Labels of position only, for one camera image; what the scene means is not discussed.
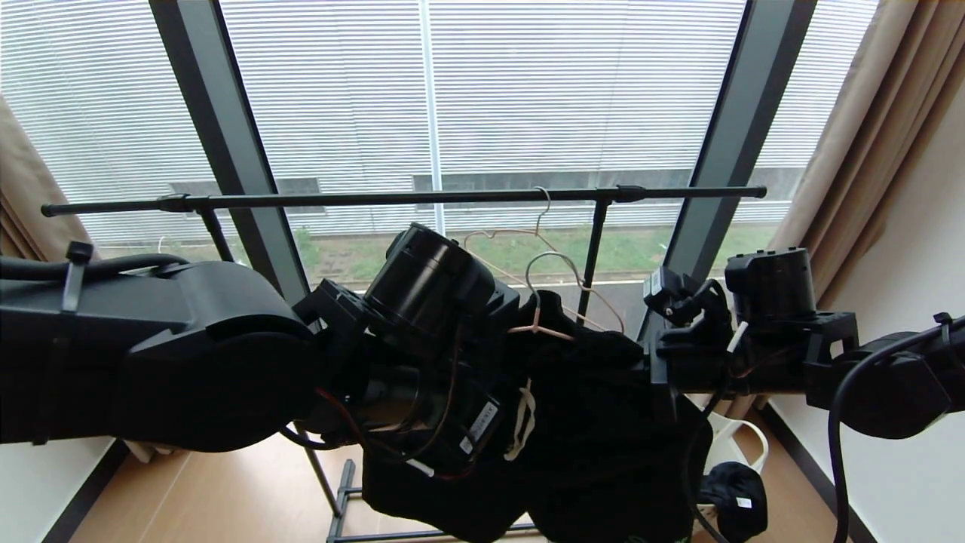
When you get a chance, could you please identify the heap of clothes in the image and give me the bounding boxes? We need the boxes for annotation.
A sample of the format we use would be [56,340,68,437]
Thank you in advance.
[697,462,768,540]

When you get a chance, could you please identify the black garment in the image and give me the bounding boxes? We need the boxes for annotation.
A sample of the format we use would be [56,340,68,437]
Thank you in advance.
[362,290,713,543]

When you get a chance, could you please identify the window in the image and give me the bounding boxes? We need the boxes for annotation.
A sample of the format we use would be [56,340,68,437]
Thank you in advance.
[0,0,879,355]

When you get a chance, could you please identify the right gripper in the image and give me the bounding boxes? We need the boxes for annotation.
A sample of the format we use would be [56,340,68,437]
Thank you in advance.
[645,338,811,425]

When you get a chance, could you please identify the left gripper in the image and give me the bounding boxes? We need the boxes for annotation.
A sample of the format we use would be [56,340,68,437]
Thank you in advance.
[332,366,504,476]

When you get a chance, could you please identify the pink clothes hanger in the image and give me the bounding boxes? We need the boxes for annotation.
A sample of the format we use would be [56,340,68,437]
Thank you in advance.
[463,187,626,333]
[507,251,596,342]

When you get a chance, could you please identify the black clothes rack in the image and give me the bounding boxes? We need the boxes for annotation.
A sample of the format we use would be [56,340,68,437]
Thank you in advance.
[41,185,767,543]

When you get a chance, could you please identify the white laundry basket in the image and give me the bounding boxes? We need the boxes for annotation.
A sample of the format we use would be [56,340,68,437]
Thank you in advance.
[697,411,770,521]

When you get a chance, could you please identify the beige curtain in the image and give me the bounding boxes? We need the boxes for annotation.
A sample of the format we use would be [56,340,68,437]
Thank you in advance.
[720,0,965,419]
[0,94,182,465]

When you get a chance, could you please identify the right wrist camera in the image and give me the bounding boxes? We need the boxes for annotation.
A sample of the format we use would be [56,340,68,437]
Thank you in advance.
[642,265,734,355]

